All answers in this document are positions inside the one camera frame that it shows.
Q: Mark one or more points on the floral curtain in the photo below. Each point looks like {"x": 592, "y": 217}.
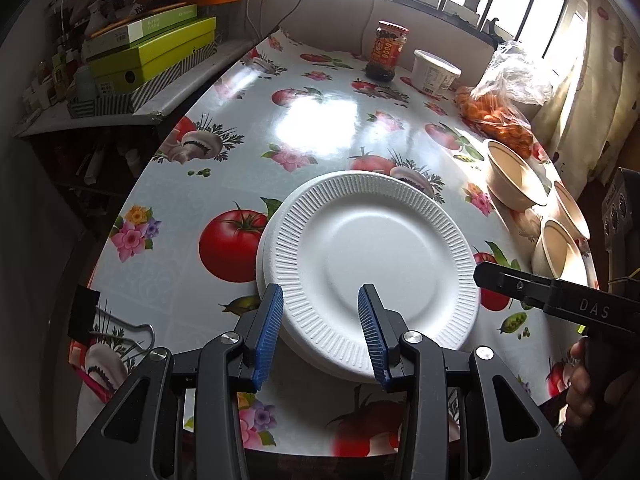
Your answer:
{"x": 600, "y": 110}

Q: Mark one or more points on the black binder clip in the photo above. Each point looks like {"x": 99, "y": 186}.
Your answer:
{"x": 82, "y": 310}

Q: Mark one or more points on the cluster of small bottles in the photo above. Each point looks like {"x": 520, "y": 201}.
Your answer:
{"x": 57, "y": 77}

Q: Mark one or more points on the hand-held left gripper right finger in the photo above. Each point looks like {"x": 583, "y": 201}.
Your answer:
{"x": 372, "y": 340}

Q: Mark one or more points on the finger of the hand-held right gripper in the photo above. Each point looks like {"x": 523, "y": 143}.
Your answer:
{"x": 510, "y": 285}

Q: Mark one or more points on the red label sauce jar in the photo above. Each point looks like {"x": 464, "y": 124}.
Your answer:
{"x": 386, "y": 50}

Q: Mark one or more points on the person's right hand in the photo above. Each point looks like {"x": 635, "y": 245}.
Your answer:
{"x": 582, "y": 390}

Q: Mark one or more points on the black hair brush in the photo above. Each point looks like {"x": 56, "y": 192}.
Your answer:
{"x": 160, "y": 4}

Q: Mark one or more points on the beige paper bowl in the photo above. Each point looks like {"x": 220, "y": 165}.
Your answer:
{"x": 572, "y": 210}
{"x": 555, "y": 250}
{"x": 515, "y": 180}

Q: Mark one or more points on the white plastic tub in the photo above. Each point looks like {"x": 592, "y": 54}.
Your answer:
{"x": 434, "y": 72}

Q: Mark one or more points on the clear bag of oranges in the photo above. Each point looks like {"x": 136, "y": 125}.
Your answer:
{"x": 500, "y": 105}

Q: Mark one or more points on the grey side shelf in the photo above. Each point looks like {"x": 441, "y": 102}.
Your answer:
{"x": 200, "y": 87}

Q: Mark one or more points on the lime green box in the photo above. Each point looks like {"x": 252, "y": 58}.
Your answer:
{"x": 150, "y": 55}

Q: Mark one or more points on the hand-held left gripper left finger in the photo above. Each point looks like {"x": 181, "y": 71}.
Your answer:
{"x": 267, "y": 335}

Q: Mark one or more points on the flat green white box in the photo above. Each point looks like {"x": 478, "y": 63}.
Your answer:
{"x": 150, "y": 22}

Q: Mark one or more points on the striped cardboard box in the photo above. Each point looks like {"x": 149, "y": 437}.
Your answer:
{"x": 150, "y": 94}

